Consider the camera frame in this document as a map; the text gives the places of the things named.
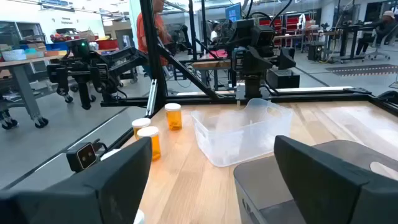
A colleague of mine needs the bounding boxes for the black equipment box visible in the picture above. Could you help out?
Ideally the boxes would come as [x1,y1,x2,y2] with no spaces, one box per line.
[266,68,301,90]

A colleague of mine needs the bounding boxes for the white woven basket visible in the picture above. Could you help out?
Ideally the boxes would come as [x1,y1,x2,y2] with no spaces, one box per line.
[1,49,27,62]

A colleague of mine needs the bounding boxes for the small black table-level camera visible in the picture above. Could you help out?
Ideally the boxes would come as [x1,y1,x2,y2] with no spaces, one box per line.
[66,142,100,174]

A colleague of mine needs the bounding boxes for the standing person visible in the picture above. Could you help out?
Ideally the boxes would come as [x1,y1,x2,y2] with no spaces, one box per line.
[136,0,172,79]

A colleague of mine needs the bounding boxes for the wooden workbench top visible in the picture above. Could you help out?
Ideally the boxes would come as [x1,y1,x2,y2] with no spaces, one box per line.
[190,58,233,71]

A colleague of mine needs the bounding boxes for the black robot arms on cart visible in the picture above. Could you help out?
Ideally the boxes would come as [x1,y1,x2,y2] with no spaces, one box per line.
[46,38,149,111]

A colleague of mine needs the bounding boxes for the seated person at black desk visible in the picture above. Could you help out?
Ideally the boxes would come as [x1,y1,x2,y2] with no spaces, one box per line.
[355,10,398,57]

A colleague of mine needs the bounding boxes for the grey translucent plastic bin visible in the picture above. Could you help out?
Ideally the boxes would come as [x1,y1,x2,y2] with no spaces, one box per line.
[233,139,398,224]

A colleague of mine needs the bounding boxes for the orange medicine bottle white cap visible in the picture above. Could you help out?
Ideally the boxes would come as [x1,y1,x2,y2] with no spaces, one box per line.
[164,103,183,131]
[131,118,152,141]
[137,126,162,162]

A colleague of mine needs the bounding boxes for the seated person near monitor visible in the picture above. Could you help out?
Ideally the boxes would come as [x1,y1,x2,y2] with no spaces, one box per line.
[210,22,223,43]

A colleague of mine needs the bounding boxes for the office chair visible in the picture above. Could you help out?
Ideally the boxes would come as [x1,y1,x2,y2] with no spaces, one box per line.
[363,24,398,62]

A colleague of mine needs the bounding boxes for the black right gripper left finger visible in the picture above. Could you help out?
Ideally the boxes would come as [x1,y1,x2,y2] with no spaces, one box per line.
[0,136,153,224]

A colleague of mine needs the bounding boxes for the red storage bin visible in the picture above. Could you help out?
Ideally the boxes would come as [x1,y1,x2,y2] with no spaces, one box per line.
[95,39,120,51]

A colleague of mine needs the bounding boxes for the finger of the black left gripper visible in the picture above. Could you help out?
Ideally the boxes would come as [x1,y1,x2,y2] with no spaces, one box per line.
[277,47,297,70]
[241,45,274,76]

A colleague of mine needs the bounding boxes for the grey table with castors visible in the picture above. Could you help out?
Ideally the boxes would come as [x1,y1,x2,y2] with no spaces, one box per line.
[0,55,65,130]

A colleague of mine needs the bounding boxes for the red shelf bins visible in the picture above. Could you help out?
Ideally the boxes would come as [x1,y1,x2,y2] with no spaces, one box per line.
[258,15,301,32]

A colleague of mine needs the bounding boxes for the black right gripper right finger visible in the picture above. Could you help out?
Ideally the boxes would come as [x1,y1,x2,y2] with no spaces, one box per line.
[273,135,398,224]

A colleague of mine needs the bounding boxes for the black standing desk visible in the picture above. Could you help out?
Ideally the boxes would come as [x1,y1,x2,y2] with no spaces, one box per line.
[335,24,377,62]

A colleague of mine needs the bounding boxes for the blue computer monitor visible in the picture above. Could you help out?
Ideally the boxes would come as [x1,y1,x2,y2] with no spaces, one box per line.
[224,2,243,23]

